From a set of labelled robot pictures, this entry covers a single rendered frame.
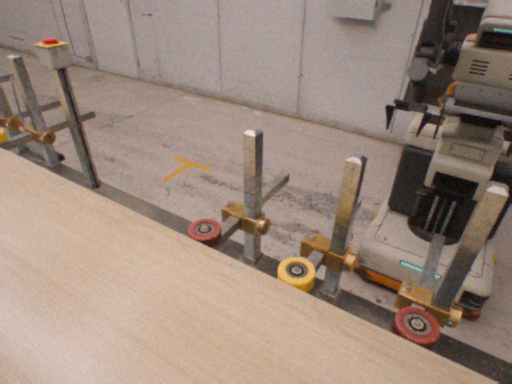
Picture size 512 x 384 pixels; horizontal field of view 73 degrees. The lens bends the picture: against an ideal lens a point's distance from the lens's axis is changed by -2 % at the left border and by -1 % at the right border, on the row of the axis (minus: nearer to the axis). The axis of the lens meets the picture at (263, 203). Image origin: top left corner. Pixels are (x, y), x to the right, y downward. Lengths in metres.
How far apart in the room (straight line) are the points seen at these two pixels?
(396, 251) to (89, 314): 1.44
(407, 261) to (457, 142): 0.62
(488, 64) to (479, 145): 0.30
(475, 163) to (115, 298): 1.35
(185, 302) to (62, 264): 0.30
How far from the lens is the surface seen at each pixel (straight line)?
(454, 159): 1.59
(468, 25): 3.28
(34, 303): 0.82
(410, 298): 0.87
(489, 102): 1.49
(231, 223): 0.94
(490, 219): 0.73
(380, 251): 1.84
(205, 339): 0.66
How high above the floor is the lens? 1.45
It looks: 36 degrees down
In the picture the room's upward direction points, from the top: 2 degrees clockwise
